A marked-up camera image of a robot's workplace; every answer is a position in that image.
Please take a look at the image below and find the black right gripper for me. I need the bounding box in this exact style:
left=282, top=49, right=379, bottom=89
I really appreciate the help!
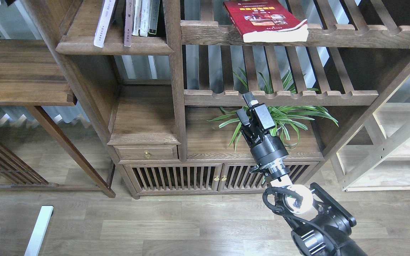
left=236, top=92, right=290, bottom=173

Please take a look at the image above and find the red book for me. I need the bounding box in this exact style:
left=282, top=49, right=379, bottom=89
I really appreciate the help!
left=223, top=0, right=309, bottom=43

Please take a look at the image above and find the dark maroon book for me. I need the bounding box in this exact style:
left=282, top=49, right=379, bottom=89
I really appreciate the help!
left=123, top=0, right=135, bottom=47

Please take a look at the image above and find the white book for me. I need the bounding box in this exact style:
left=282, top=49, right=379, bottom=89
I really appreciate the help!
left=93, top=0, right=118, bottom=48
left=139, top=0, right=152, bottom=37
left=132, top=0, right=142, bottom=36

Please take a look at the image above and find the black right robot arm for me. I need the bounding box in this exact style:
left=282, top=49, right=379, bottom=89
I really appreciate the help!
left=237, top=92, right=366, bottom=256

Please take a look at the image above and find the light wooden shelf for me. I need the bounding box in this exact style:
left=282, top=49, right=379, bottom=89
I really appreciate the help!
left=330, top=50, right=410, bottom=193

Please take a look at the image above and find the green spider plant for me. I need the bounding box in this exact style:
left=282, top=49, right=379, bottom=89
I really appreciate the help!
left=206, top=68, right=339, bottom=151

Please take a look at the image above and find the right slatted cabinet door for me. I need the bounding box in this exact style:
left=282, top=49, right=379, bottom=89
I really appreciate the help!
left=212, top=162, right=318, bottom=193

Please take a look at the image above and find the slatted cabinet door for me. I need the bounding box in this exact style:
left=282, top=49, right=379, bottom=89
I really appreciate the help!
left=212, top=162, right=318, bottom=193
left=124, top=164, right=222, bottom=196

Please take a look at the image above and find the dark wooden bookshelf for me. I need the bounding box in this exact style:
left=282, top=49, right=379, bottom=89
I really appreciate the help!
left=22, top=0, right=410, bottom=198

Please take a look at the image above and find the small wooden drawer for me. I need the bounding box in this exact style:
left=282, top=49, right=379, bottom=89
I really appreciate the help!
left=114, top=145, right=178, bottom=161

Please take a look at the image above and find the left slatted cabinet door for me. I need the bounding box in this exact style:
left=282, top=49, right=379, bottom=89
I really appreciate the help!
left=124, top=164, right=222, bottom=196

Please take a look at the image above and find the dark upright book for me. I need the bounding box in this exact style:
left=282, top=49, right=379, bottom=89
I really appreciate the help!
left=148, top=0, right=161, bottom=37

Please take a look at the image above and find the dark wooden side table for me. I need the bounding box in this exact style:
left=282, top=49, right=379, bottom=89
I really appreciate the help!
left=0, top=39, right=115, bottom=198

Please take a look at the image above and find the dark slatted wooden rack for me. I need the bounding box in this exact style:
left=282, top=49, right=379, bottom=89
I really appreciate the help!
left=0, top=123, right=59, bottom=197

